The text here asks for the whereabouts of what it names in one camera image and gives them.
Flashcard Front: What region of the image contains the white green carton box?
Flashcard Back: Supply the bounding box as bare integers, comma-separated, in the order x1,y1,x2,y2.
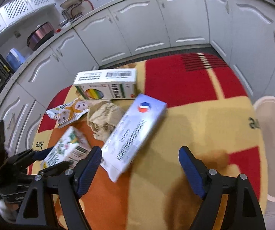
41,126,91,169

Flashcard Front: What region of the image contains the long white blue box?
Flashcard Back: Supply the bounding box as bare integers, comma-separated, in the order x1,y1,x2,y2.
101,94,167,183

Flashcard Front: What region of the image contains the white box rainbow print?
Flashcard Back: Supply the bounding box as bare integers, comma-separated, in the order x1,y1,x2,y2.
73,68,137,100

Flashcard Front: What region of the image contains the crumpled brown paper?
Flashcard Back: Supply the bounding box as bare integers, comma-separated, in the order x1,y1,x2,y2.
86,101,125,142

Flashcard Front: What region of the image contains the snack wrapper with faces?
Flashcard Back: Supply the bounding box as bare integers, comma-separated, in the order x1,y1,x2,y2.
45,98,91,128

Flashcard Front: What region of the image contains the colourful patterned table blanket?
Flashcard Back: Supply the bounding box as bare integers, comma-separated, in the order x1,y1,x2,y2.
27,52,268,230

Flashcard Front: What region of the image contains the blue water jug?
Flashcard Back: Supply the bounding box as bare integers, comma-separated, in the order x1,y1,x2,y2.
6,48,26,72

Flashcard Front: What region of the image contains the pink rice cooker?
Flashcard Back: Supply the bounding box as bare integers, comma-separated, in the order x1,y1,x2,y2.
27,21,55,51

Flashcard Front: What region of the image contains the dish rack with bowl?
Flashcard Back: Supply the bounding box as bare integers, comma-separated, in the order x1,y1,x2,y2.
60,0,94,22

